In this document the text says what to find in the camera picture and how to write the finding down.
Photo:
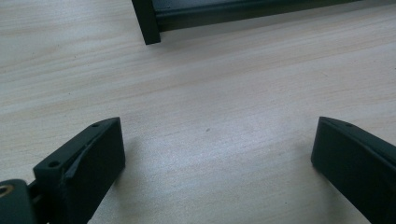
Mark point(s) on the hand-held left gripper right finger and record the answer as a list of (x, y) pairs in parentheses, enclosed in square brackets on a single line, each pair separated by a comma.
[(358, 161)]

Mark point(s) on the black metal frame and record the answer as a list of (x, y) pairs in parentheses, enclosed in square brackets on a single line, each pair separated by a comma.
[(149, 21)]

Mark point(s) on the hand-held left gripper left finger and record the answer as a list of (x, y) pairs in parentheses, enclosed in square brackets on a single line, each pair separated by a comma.
[(90, 168)]

